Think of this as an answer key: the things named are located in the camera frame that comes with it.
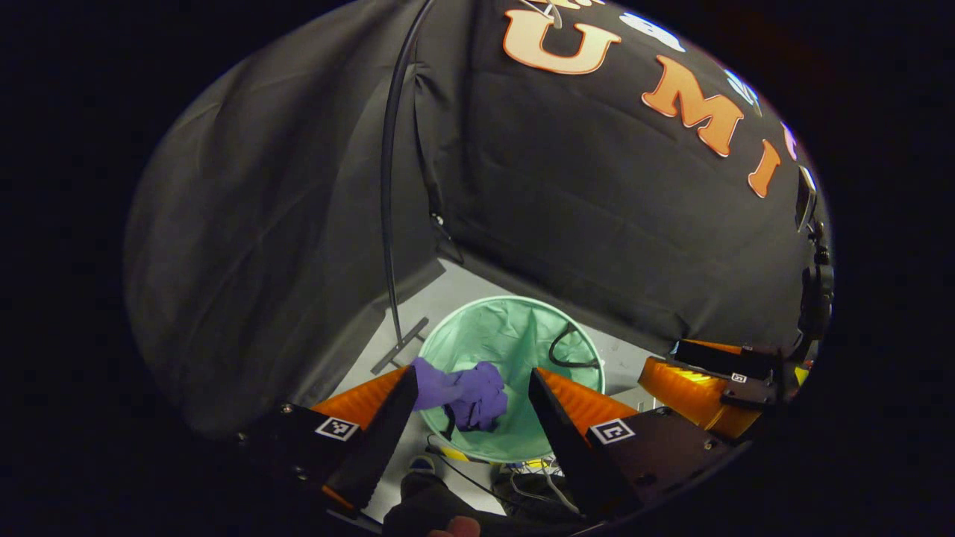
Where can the green laundry hamper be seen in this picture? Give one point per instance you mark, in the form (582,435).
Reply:
(507,328)

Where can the white clothes hanger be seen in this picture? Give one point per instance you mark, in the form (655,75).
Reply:
(553,13)

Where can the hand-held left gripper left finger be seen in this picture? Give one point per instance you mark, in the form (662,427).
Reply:
(388,432)

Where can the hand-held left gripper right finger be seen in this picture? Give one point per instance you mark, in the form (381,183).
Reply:
(563,440)

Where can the black clothes rack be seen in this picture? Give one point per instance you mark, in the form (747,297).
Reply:
(388,186)

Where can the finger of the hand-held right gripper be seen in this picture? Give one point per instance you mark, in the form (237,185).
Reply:
(694,395)
(724,356)

